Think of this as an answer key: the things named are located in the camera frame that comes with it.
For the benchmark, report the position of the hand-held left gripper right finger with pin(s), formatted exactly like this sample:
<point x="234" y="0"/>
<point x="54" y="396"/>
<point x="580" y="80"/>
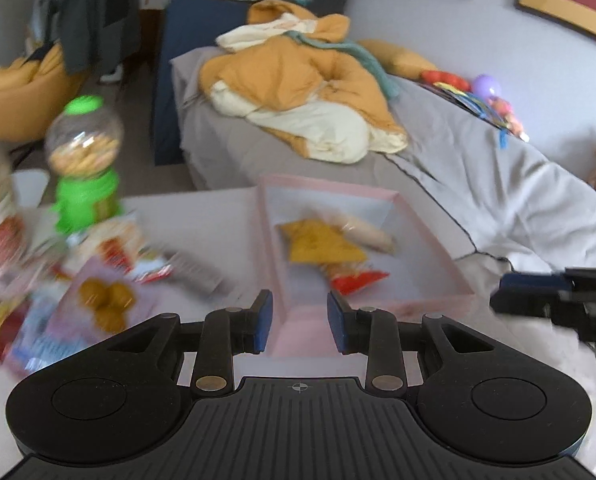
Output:
<point x="338" y="322"/>

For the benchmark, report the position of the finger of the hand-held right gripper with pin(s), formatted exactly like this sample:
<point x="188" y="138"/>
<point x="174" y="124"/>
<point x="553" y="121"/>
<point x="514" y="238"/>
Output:
<point x="517" y="305"/>
<point x="530" y="281"/>

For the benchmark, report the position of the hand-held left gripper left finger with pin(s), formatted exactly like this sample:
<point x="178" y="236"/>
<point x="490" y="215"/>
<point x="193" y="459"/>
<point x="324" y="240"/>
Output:
<point x="262" y="321"/>

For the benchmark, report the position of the pink rectangular box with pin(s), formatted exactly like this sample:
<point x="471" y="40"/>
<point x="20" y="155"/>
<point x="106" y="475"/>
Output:
<point x="298" y="325"/>

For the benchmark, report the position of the blue snack packet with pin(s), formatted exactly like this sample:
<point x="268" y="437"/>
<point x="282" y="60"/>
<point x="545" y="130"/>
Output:
<point x="43" y="345"/>

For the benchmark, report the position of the small red snack packet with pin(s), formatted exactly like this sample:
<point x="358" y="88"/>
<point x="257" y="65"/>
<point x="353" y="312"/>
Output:
<point x="360" y="280"/>

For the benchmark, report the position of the silver snack packet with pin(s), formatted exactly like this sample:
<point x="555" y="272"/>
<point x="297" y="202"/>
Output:
<point x="198" y="277"/>

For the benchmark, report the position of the beige bread snack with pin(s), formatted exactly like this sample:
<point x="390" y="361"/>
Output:
<point x="370" y="235"/>

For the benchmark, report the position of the bed with grey sheet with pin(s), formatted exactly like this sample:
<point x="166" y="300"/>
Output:
<point x="457" y="160"/>

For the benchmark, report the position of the pink cookie packet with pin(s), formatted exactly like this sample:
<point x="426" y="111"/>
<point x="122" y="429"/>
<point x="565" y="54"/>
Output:
<point x="103" y="300"/>

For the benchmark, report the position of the white and red snack packet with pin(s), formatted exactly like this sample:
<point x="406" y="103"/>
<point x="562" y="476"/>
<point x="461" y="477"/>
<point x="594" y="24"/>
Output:
<point x="118" y="250"/>

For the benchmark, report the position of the purple ball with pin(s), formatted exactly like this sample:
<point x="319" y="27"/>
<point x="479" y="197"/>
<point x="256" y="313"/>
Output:
<point x="486" y="86"/>

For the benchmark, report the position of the green biscuit dispenser jar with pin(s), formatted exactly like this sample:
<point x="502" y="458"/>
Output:
<point x="83" y="195"/>

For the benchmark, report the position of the orange toy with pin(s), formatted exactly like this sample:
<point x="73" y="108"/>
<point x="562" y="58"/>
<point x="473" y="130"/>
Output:
<point x="442" y="79"/>

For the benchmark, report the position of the orange and cream quilt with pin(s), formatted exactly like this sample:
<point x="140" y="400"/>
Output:
<point x="298" y="75"/>

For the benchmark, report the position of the yellow pillow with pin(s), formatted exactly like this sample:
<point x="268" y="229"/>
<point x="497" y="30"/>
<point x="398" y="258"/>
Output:
<point x="402" y="60"/>

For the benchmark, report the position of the teal scarf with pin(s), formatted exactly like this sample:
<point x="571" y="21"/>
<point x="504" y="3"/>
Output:
<point x="362" y="55"/>

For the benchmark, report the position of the dark blue board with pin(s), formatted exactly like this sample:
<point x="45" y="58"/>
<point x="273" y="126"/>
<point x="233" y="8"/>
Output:
<point x="178" y="60"/>

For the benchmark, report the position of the white bin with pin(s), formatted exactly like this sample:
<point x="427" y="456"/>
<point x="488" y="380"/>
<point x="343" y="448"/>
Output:
<point x="111" y="75"/>

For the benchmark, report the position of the yellow beanbag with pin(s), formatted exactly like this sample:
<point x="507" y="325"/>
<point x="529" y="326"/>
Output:
<point x="23" y="95"/>

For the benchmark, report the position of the dark grey jacket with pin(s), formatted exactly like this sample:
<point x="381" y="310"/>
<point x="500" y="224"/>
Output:
<point x="95" y="20"/>

